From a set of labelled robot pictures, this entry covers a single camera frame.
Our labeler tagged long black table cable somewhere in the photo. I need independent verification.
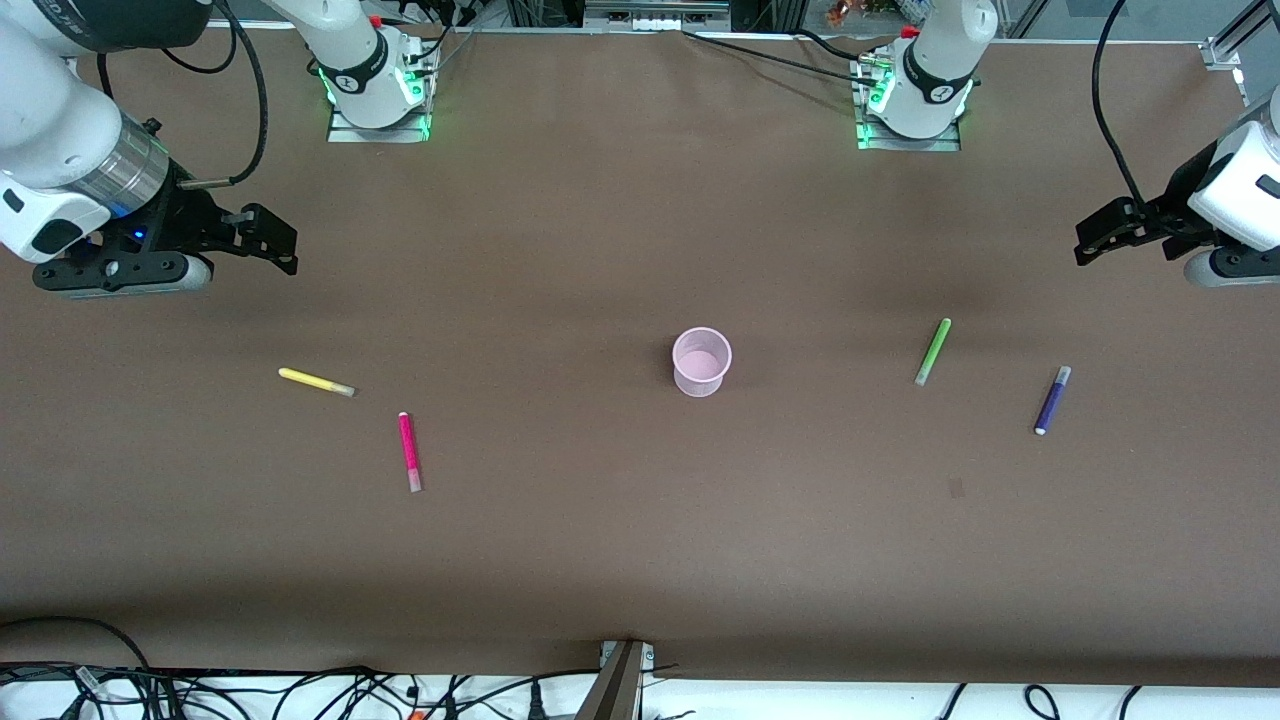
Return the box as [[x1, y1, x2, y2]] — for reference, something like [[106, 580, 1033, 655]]
[[682, 29, 893, 87]]

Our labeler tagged metal table edge bracket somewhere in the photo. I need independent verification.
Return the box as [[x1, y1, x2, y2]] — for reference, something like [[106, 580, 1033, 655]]
[[574, 640, 657, 720]]

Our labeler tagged green highlighter pen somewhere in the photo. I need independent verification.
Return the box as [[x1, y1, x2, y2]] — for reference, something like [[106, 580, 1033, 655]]
[[914, 317, 953, 388]]

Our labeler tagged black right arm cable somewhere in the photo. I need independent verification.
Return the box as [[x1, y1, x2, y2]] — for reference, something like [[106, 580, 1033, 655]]
[[96, 0, 271, 193]]

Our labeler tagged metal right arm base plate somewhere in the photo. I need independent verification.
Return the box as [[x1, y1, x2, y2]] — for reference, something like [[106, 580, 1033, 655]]
[[327, 98, 434, 145]]

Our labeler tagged aluminium frame corner profile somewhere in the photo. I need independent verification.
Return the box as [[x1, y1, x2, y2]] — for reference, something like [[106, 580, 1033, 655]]
[[1199, 0, 1280, 107]]

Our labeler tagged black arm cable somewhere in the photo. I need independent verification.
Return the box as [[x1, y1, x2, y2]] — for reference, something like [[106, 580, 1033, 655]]
[[1091, 0, 1153, 213], [96, 0, 271, 193]]

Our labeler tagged black looped floor cable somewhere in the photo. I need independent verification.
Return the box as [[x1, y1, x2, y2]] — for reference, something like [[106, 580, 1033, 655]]
[[0, 616, 153, 673]]

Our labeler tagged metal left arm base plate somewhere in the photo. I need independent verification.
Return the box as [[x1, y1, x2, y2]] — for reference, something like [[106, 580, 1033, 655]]
[[856, 108, 963, 154]]

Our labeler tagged pink plastic cup holder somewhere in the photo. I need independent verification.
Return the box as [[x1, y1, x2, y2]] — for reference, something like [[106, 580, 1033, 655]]
[[671, 326, 734, 399]]

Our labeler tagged silver network switch box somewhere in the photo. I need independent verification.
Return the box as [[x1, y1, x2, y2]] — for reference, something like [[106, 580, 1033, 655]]
[[584, 0, 733, 32]]

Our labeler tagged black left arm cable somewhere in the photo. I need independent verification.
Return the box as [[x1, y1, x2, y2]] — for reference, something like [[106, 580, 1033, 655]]
[[1091, 0, 1153, 213]]

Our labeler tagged black tangled floor cable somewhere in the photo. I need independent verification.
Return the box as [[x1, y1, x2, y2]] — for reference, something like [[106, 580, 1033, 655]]
[[150, 664, 603, 720]]

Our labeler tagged pink highlighter pen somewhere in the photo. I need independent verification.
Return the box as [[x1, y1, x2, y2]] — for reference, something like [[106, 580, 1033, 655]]
[[398, 411, 424, 494]]

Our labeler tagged purple highlighter pen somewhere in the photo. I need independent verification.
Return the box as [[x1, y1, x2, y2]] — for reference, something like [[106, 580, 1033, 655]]
[[1033, 365, 1073, 437]]

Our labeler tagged yellow highlighter pen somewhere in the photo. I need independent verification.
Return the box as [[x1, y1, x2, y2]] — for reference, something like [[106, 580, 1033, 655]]
[[278, 367, 358, 399]]

